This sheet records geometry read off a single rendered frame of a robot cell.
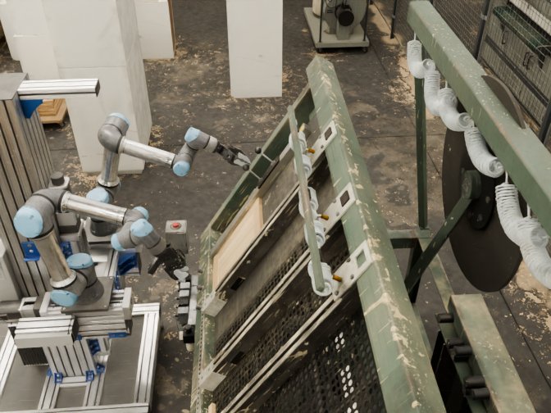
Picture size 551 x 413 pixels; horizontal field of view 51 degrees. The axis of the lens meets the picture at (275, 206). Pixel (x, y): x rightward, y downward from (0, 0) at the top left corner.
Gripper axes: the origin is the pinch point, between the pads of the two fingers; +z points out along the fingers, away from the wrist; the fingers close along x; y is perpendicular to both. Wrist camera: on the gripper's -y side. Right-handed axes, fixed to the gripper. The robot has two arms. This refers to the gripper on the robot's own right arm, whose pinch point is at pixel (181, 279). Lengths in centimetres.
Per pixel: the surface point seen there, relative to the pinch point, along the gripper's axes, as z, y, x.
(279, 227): 7.7, 45.0, 15.9
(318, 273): -36, 73, -66
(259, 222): 18, 31, 39
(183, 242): 37, -28, 78
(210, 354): 42.1, -11.3, -7.2
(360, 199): -25, 88, -30
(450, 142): 8, 126, 21
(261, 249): 15.3, 31.8, 16.0
